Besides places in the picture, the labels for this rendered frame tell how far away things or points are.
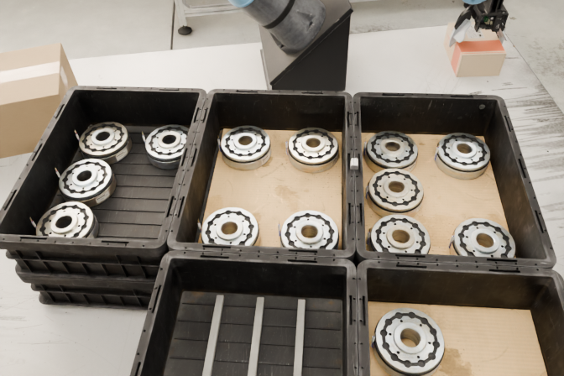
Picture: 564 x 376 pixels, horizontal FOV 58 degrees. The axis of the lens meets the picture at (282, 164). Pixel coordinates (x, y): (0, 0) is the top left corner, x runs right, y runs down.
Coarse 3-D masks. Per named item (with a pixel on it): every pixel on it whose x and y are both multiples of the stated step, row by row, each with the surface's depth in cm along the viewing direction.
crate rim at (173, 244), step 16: (208, 96) 106; (272, 96) 106; (288, 96) 106; (304, 96) 105; (320, 96) 105; (336, 96) 105; (208, 112) 102; (352, 128) 98; (352, 144) 95; (192, 160) 94; (192, 176) 91; (352, 176) 90; (352, 192) 87; (176, 208) 86; (352, 208) 85; (176, 224) 84; (352, 224) 83; (176, 240) 82; (352, 240) 81; (304, 256) 79; (320, 256) 79; (336, 256) 79; (352, 256) 79
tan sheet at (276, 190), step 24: (216, 168) 106; (264, 168) 105; (288, 168) 105; (336, 168) 105; (216, 192) 101; (240, 192) 101; (264, 192) 101; (288, 192) 101; (312, 192) 100; (336, 192) 100; (264, 216) 97; (288, 216) 97; (336, 216) 96; (264, 240) 93
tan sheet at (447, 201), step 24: (432, 144) 108; (432, 168) 104; (432, 192) 99; (456, 192) 99; (480, 192) 99; (432, 216) 96; (456, 216) 95; (480, 216) 95; (504, 216) 95; (432, 240) 92
